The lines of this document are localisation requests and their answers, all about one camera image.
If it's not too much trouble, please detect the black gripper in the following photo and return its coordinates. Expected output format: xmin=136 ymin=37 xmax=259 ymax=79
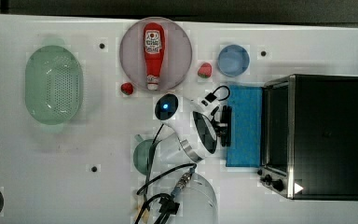
xmin=212 ymin=105 xmax=227 ymax=137

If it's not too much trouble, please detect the green perforated colander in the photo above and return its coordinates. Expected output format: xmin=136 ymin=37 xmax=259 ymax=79
xmin=25 ymin=45 xmax=83 ymax=125

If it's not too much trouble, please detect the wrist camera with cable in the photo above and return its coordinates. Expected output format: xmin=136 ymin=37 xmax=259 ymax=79
xmin=200 ymin=85 xmax=230 ymax=106

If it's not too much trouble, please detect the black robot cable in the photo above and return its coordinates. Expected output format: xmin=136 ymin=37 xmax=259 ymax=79
xmin=133 ymin=123 xmax=198 ymax=224

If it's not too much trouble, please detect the black toaster oven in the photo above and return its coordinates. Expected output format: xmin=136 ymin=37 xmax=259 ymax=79
xmin=257 ymin=74 xmax=358 ymax=201

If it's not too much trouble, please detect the blue bowl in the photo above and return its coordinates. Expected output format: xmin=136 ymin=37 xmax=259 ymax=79
xmin=217 ymin=45 xmax=250 ymax=77

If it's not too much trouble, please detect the light red toy strawberry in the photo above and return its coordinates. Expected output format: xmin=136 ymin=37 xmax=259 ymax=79
xmin=198 ymin=63 xmax=213 ymax=78

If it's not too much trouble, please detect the toaster oven door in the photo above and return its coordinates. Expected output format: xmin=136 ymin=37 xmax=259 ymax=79
xmin=226 ymin=85 xmax=262 ymax=168

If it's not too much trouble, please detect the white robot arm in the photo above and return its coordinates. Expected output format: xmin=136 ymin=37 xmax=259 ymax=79
xmin=148 ymin=93 xmax=218 ymax=224

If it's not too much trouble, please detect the red plush ketchup bottle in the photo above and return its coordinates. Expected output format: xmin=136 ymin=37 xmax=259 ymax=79
xmin=143 ymin=22 xmax=165 ymax=91

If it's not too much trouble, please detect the dark red toy strawberry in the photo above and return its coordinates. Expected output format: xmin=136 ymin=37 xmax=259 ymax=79
xmin=120 ymin=82 xmax=134 ymax=95

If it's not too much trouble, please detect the grey round plate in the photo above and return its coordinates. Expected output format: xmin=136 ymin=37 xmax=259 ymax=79
xmin=119 ymin=18 xmax=192 ymax=91

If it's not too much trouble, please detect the green cup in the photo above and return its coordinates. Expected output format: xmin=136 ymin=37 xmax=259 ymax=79
xmin=132 ymin=134 xmax=155 ymax=175

